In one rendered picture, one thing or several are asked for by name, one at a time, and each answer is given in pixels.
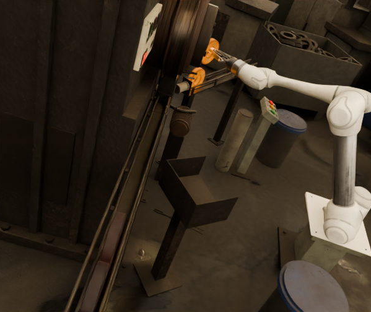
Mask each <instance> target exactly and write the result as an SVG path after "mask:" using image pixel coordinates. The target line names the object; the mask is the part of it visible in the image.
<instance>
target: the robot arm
mask: <svg viewBox="0 0 371 312"><path fill-rule="evenodd" d="M208 52H210V53H211V56H213V57H214V58H215V59H216V60H218V62H219V63H220V62H223V63H224V64H226V65H227V69H229V70H230V71H231V72H232V74H234V75H236V76H237V77H239V78H240V79H241V81H242V82H244V83H245V84H247V85H248V86H250V87H251V88H253V89H256V90H261V89H263V88H265V87H267V88H271V87H272V86H275V85H276V86H281V87H285V88H288V89H291V90H294V91H296V92H299V93H302V94H305V95H308V96H311V97H314V98H317V99H319V100H322V101H324V102H326V103H329V104H330V105H329V107H328V109H327V112H326V117H327V120H328V122H329V126H330V131H331V132H332V133H333V198H332V199H331V200H330V201H329V202H328V203H327V206H324V207H323V208H322V209H323V215H324V224H323V230H324V233H325V236H326V237H327V239H329V240H330V241H332V242H333V243H336V244H346V243H348V242H350V241H352V240H353V239H354V238H355V237H356V235H357V233H358V231H359V229H360V226H361V223H362V221H363V219H364V217H365V216H366V215H367V213H368V211H369V210H370V209H371V194H370V193H369V191H367V190H366V189H365V188H363V187H360V186H355V175H356V147H357V134H358V132H359V131H360V129H361V124H362V119H363V116H364V113H369V112H371V93H370V92H368V91H365V90H361V89H357V88H354V87H346V86H339V85H318V84H311V83H307V82H302V81H299V80H294V79H289V78H286V77H282V76H279V75H277V74H276V72H275V71H274V70H271V69H268V68H263V67H255V66H251V65H249V64H247V63H245V62H244V61H242V60H241V59H237V58H235V57H232V56H230V55H228V54H226V53H224V52H222V51H220V50H216V49H214V48H210V49H209V51H208Z"/></svg>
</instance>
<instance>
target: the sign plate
mask: <svg viewBox="0 0 371 312"><path fill-rule="evenodd" d="M162 8H163V7H162V4H159V3H157V5H156V6H155V7H154V8H153V10H151V12H150V13H149V14H148V16H147V17H146V18H145V19H144V23H143V26H142V32H141V37H140V40H139V45H138V49H137V54H136V59H135V63H134V68H133V70H135V71H139V70H140V68H141V66H142V63H143V62H144V61H145V59H146V57H147V56H148V54H149V52H150V51H151V49H152V48H153V46H152V45H153V42H154V37H155V33H156V30H157V25H158V24H157V23H156V25H155V28H154V29H153V28H152V32H151V34H150V35H149V31H150V28H151V25H152V23H154V22H155V19H156V18H157V19H158V16H159V14H160V12H161V9H162ZM153 27H154V25H153ZM145 53H146V54H145ZM144 55H145V59H144Z"/></svg>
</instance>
